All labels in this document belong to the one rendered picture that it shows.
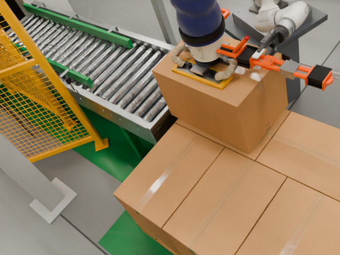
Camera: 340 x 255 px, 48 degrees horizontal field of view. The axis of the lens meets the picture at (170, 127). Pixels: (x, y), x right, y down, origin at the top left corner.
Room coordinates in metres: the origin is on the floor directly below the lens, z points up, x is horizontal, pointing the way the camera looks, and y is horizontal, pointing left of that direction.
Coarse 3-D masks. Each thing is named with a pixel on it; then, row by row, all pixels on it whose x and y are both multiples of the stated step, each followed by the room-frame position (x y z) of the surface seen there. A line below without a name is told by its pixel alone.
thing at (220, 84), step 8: (176, 64) 1.63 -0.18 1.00; (184, 64) 1.59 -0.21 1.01; (192, 64) 1.57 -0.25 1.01; (176, 72) 1.58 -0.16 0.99; (184, 72) 1.54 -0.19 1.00; (192, 72) 1.51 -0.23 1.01; (208, 72) 1.43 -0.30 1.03; (216, 72) 1.43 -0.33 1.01; (200, 80) 1.43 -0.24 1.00; (208, 80) 1.40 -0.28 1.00; (216, 80) 1.38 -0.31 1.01; (224, 80) 1.36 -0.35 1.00
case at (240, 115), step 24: (168, 72) 1.62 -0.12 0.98; (240, 72) 1.38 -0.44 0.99; (264, 72) 1.31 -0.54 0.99; (168, 96) 1.64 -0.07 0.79; (192, 96) 1.45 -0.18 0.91; (216, 96) 1.30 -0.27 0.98; (240, 96) 1.23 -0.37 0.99; (264, 96) 1.27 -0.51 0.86; (192, 120) 1.52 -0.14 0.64; (216, 120) 1.33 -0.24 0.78; (240, 120) 1.18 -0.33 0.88; (264, 120) 1.26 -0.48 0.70; (240, 144) 1.21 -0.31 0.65
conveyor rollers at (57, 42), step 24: (24, 24) 3.73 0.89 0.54; (48, 24) 3.56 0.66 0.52; (48, 48) 3.12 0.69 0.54; (72, 48) 2.95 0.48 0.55; (96, 48) 2.83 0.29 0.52; (120, 48) 2.65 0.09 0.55; (144, 48) 2.53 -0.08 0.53; (96, 72) 2.49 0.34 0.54; (120, 72) 2.38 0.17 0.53; (144, 72) 2.27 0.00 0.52; (120, 96) 2.13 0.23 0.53; (144, 96) 2.02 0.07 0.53
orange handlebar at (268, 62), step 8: (224, 16) 1.68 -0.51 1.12; (232, 48) 1.42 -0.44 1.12; (232, 56) 1.37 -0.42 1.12; (264, 56) 1.27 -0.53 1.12; (272, 56) 1.24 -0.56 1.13; (256, 64) 1.26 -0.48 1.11; (264, 64) 1.22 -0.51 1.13; (272, 64) 1.22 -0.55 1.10; (280, 64) 1.19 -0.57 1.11; (296, 72) 1.09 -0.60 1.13; (328, 80) 0.98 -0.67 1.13
